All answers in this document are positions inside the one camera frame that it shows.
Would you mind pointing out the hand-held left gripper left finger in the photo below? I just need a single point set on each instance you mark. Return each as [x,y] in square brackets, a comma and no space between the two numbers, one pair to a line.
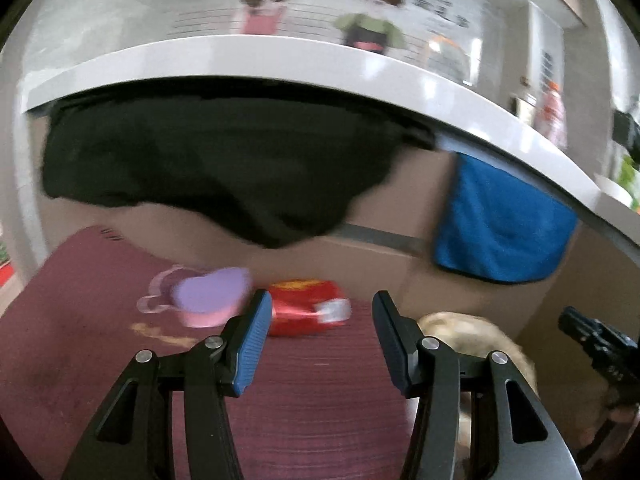
[252,350]

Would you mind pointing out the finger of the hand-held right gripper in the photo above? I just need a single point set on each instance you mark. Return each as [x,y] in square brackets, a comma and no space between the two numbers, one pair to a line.
[600,345]

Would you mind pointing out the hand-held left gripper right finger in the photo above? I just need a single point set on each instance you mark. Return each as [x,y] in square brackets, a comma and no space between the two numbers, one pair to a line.
[392,355]

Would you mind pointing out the red foil packet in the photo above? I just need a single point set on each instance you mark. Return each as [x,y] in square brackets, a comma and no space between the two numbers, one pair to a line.
[300,310]

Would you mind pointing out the pink cup purple lid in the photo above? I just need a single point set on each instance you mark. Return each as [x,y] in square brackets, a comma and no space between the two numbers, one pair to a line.
[210,295]

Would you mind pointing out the brown cardboard box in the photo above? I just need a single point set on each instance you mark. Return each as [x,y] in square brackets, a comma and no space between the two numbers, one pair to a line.
[390,260]

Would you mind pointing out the red plaid cloth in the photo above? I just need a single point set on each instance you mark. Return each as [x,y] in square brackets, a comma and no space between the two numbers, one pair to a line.
[100,360]

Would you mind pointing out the blue towel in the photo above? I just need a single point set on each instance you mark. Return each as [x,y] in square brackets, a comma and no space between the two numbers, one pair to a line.
[500,225]

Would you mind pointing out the green plant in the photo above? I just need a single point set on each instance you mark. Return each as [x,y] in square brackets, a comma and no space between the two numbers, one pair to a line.
[629,180]

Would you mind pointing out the black cloth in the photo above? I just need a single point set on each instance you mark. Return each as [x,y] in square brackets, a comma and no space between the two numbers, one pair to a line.
[200,160]

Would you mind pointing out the pink orange bottle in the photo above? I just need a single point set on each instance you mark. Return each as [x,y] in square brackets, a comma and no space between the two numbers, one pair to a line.
[554,115]

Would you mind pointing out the white counter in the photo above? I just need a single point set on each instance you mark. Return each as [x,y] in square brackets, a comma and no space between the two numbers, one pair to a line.
[350,70]

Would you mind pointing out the wall poster cartoon figures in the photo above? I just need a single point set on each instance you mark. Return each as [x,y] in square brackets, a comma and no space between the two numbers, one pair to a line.
[280,5]

